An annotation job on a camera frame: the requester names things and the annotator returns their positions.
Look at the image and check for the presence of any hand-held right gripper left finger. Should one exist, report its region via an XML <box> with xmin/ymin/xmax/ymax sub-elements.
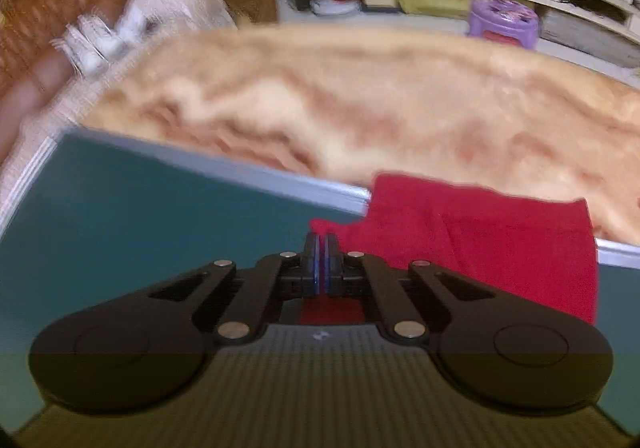
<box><xmin>136</xmin><ymin>230</ymin><xmax>323</xmax><ymax>348</ymax></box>

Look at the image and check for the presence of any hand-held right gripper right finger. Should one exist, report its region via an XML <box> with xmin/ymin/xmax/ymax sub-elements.
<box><xmin>322</xmin><ymin>230</ymin><xmax>501</xmax><ymax>345</ymax></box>

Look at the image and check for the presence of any red knit sweater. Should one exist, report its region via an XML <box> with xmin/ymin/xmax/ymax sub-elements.
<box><xmin>300</xmin><ymin>172</ymin><xmax>600</xmax><ymax>327</ymax></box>

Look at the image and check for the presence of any white round floor device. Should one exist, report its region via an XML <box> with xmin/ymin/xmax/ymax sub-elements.
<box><xmin>309</xmin><ymin>0</ymin><xmax>362</xmax><ymax>17</ymax></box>

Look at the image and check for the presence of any yellow-green cushion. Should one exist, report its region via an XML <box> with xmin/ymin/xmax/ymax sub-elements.
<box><xmin>394</xmin><ymin>0</ymin><xmax>474</xmax><ymax>19</ymax></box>

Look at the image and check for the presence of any purple plastic stool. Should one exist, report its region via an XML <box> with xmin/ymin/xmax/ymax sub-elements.
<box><xmin>467</xmin><ymin>0</ymin><xmax>542</xmax><ymax>51</ymax></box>

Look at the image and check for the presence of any white sneaker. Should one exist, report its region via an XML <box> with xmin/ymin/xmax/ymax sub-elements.
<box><xmin>79</xmin><ymin>14</ymin><xmax>130</xmax><ymax>59</ymax></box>
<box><xmin>52</xmin><ymin>25</ymin><xmax>110</xmax><ymax>79</ymax></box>

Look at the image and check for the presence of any brown leather sofa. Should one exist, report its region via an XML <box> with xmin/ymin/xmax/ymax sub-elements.
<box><xmin>0</xmin><ymin>0</ymin><xmax>279</xmax><ymax>165</ymax></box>

